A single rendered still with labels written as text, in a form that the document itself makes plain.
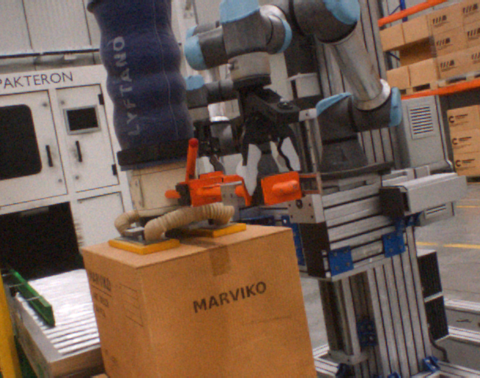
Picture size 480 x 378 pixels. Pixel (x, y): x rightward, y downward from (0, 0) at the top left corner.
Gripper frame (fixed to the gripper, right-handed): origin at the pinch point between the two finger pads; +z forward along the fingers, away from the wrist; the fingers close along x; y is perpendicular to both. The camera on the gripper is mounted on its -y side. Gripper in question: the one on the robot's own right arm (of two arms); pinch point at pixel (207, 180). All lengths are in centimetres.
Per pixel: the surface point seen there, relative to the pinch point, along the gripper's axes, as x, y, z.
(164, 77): -24, 40, -30
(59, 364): -58, -6, 48
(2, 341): -71, -83, 54
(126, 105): -34, 36, -24
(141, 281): -45, 60, 16
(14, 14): 77, -905, -319
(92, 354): -48, -6, 48
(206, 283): -31, 60, 21
